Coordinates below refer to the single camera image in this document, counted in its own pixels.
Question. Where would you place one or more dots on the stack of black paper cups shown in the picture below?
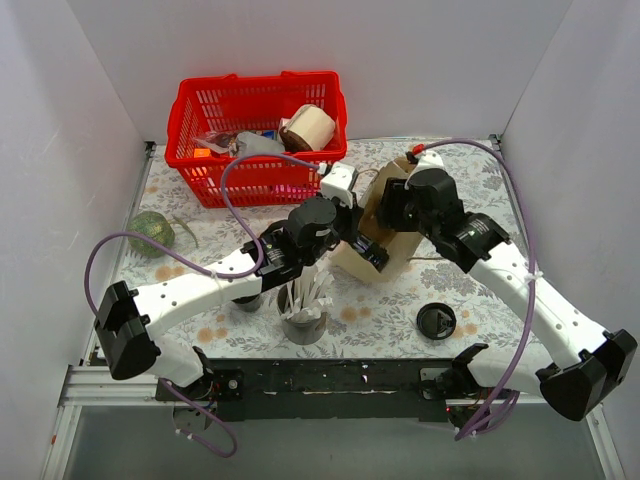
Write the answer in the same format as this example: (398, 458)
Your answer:
(249, 304)

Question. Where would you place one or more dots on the clear snack packet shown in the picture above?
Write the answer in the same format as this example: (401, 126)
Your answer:
(220, 143)

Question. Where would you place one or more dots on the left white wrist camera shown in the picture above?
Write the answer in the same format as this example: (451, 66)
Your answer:
(337, 182)

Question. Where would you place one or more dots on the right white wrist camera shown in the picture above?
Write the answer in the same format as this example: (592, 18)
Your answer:
(422, 158)

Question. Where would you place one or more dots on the orange small box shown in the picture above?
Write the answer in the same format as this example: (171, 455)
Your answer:
(202, 152)

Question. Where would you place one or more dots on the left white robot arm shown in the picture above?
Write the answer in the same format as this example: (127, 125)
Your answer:
(131, 323)

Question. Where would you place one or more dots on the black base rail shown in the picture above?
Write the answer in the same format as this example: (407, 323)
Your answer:
(267, 389)

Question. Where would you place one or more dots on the black cup lid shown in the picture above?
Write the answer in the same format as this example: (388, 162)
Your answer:
(436, 321)

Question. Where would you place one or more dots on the red plastic shopping basket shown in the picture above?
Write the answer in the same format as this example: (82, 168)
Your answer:
(257, 104)

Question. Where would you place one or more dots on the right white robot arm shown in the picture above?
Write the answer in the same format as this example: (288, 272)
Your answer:
(585, 362)

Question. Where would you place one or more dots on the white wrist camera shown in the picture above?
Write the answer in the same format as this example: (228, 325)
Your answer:
(337, 182)
(422, 158)

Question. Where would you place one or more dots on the green melon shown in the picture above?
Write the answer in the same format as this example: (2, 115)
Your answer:
(155, 226)

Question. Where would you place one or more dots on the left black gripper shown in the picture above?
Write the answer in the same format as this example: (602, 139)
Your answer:
(372, 251)

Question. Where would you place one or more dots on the beige paper roll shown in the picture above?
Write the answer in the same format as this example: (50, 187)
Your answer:
(310, 129)

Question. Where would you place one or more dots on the kraft paper bag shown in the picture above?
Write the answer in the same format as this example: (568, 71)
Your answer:
(400, 246)

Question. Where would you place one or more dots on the grey cup of straws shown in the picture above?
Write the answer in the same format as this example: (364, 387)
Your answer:
(303, 305)

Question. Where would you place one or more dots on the grey plastic pouch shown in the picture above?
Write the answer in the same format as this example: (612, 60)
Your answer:
(250, 143)

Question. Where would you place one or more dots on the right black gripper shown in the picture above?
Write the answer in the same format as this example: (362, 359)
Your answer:
(390, 205)

